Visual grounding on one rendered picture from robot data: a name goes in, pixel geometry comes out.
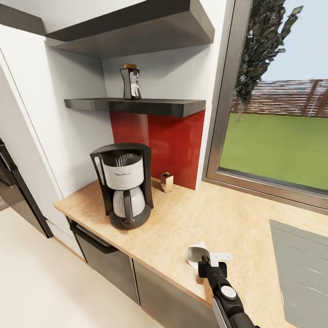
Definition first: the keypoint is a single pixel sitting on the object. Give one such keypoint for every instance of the fixed window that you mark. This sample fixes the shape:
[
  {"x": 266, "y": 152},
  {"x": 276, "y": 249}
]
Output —
[{"x": 268, "y": 132}]

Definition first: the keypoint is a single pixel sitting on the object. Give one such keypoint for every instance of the drop in sink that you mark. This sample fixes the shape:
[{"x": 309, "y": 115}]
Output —
[{"x": 302, "y": 267}]

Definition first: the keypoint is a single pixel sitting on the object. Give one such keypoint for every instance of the bottle of coffee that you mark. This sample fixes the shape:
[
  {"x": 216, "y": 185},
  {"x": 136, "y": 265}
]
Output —
[{"x": 130, "y": 75}]

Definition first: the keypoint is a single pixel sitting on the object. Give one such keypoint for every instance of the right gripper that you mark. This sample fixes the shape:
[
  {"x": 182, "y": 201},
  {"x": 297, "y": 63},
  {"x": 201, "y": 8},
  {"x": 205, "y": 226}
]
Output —
[{"x": 207, "y": 271}]

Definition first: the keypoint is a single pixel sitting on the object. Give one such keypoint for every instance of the dishwasher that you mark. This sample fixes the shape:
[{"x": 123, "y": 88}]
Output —
[{"x": 106, "y": 259}]

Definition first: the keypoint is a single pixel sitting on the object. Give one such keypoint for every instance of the water glass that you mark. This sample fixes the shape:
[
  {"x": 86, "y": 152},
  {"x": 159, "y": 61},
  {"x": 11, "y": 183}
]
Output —
[{"x": 167, "y": 182}]

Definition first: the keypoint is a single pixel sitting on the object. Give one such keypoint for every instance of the paper coffee filter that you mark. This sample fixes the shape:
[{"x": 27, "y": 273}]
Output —
[{"x": 197, "y": 253}]

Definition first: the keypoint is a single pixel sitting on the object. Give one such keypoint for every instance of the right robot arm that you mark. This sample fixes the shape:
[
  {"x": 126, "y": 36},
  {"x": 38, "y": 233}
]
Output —
[{"x": 226, "y": 302}]

